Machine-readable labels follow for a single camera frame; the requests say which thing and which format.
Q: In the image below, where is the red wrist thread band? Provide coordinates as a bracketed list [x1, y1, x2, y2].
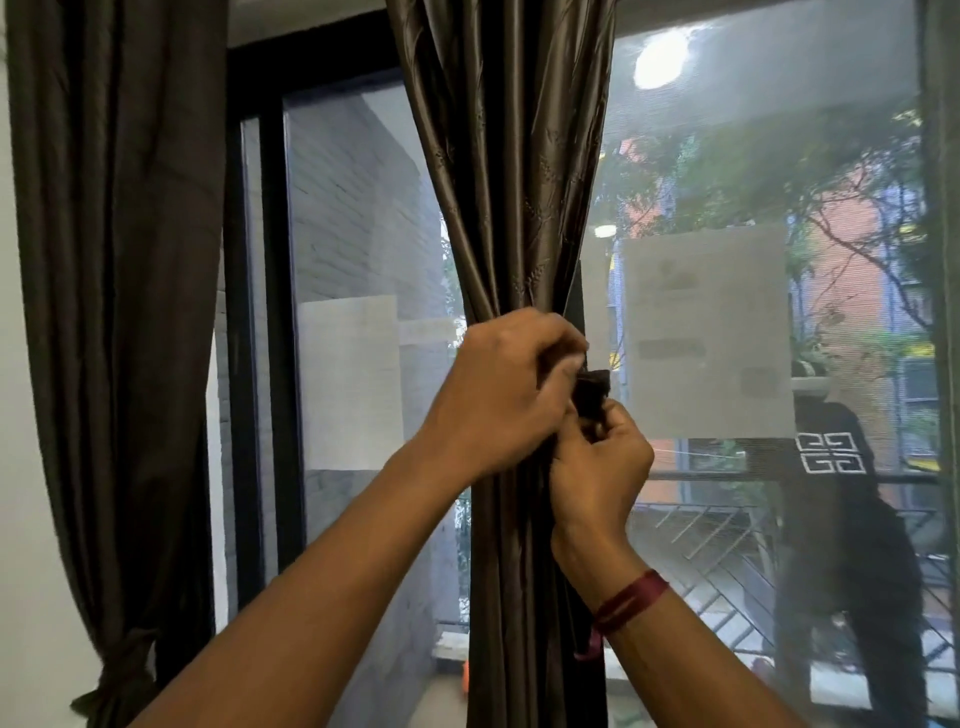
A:
[573, 568, 672, 663]

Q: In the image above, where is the person's left hand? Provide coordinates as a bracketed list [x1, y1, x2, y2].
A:
[416, 307, 591, 490]

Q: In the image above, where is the white paper sheet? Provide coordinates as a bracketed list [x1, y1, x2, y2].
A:
[620, 222, 798, 441]

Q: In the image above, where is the dark brown satin curtain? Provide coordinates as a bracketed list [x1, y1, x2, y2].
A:
[385, 0, 621, 728]
[5, 0, 231, 728]

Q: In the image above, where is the person's right forearm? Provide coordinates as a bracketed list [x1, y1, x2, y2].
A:
[554, 558, 810, 728]

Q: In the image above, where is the light teal curtain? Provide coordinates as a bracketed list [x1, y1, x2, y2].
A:
[920, 0, 960, 721]

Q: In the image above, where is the person's right hand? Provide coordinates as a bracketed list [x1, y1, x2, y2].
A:
[549, 397, 656, 595]

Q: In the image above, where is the person's left forearm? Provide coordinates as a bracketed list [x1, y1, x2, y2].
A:
[131, 442, 481, 728]

